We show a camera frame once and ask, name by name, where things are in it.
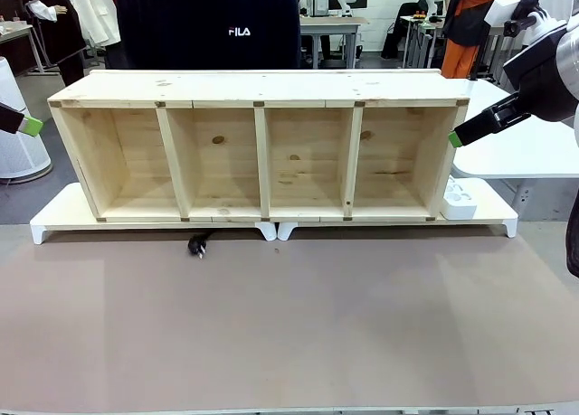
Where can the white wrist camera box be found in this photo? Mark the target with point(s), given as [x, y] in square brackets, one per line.
[502, 8]

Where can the white cylindrical air purifier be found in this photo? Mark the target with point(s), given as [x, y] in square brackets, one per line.
[18, 153]

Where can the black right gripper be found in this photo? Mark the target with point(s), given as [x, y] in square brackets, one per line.
[538, 71]

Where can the white power strip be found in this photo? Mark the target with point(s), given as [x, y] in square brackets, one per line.
[459, 204]

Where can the person in black FILA sweatshirt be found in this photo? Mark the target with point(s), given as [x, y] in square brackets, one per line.
[203, 26]

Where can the person in orange clothes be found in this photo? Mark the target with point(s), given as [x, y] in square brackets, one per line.
[470, 17]

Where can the mannequin in black coat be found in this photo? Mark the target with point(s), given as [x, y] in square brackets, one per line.
[59, 31]

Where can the grey-legged side table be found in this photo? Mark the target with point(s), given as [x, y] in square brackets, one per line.
[16, 33]

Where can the wooden-top background table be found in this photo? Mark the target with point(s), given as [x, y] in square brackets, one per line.
[332, 21]

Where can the light wooden four-compartment shelf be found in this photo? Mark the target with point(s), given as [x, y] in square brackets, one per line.
[226, 87]

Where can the white desk riser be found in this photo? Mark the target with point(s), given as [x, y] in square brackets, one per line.
[493, 207]
[59, 207]

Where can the hanging white coat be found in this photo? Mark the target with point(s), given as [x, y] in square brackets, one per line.
[97, 12]

